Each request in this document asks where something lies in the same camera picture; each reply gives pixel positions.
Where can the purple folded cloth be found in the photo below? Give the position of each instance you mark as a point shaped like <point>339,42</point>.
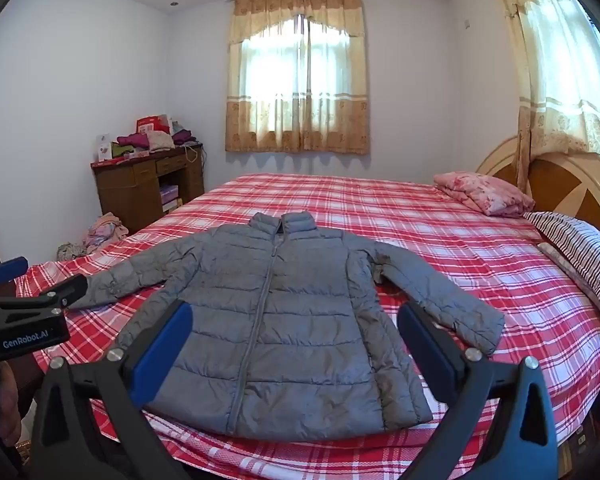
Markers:
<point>184,137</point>

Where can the grey patterned cloth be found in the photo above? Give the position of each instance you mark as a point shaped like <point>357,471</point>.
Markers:
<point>71,251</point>

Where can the red plaid bed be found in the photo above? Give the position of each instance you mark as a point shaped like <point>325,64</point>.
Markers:
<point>430,220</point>

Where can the white box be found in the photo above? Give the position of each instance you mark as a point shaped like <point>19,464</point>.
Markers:
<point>103,147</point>

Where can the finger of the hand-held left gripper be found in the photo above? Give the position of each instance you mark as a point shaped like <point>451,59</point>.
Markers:
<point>67,290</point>
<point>10,268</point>

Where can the red box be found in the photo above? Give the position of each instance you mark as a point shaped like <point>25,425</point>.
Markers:
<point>152,124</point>

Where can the wooden headboard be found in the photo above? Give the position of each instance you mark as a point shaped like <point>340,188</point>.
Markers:
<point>555,180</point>

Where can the striped pillow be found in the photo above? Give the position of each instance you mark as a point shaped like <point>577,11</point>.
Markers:
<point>585,255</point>

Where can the pink floral pillow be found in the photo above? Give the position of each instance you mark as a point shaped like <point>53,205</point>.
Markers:
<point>485,192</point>

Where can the magenta folded cloth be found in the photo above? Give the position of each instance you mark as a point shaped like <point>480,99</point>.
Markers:
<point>132,140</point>

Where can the beige floral side curtain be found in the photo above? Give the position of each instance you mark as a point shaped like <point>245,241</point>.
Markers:
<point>555,85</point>

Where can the beige window curtain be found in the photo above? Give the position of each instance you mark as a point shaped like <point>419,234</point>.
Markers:
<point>295,125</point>

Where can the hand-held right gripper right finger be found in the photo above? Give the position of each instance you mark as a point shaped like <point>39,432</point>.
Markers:
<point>426,346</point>

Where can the pink clothes pile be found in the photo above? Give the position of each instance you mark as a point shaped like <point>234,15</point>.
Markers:
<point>105,232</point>

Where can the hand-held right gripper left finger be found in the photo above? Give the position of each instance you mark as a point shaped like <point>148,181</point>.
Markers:
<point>162,345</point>

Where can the green folded cloth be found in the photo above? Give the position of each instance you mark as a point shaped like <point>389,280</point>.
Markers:
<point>122,151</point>

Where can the grey puffer jacket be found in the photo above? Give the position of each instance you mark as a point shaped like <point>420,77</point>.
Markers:
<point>280,335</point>

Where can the stack of boxes under desk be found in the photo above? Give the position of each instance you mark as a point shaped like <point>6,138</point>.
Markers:
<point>171,199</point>

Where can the grey floral pillow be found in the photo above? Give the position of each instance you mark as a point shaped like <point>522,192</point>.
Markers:
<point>555,257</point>

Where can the pale pink folded cloth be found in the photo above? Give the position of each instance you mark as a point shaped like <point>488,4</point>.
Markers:
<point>159,141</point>

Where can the person's left hand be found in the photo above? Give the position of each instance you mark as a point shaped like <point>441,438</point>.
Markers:
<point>9,405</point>

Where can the brown wooden desk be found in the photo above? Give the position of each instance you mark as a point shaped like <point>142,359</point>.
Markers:
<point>125,195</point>

